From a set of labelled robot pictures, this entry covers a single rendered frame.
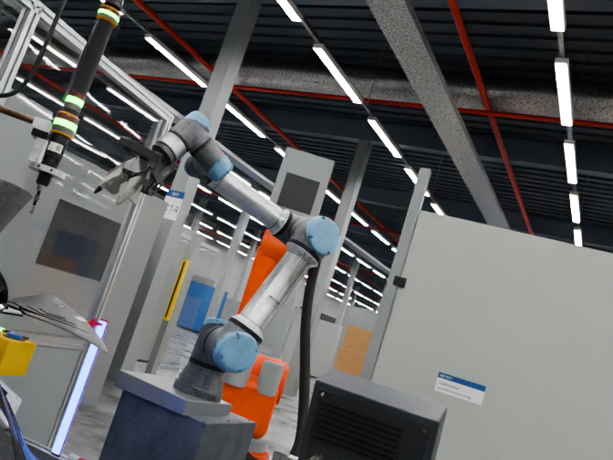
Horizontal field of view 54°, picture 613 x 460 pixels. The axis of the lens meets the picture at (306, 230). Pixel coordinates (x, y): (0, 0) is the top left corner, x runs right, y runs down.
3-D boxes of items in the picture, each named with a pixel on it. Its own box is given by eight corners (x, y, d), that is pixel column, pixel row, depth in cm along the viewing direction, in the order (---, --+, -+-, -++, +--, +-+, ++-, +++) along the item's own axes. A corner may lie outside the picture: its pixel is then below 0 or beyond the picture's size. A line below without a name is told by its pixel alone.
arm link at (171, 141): (181, 136, 161) (160, 128, 165) (169, 146, 159) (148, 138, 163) (190, 157, 167) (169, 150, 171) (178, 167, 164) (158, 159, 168)
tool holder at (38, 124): (14, 161, 116) (33, 113, 117) (20, 166, 122) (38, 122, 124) (62, 177, 118) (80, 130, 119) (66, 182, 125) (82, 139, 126)
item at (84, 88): (59, 109, 120) (97, 15, 124) (61, 113, 124) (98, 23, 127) (77, 116, 121) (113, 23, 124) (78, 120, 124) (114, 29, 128)
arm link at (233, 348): (224, 373, 180) (328, 233, 196) (242, 384, 167) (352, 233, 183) (194, 350, 176) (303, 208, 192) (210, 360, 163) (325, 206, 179)
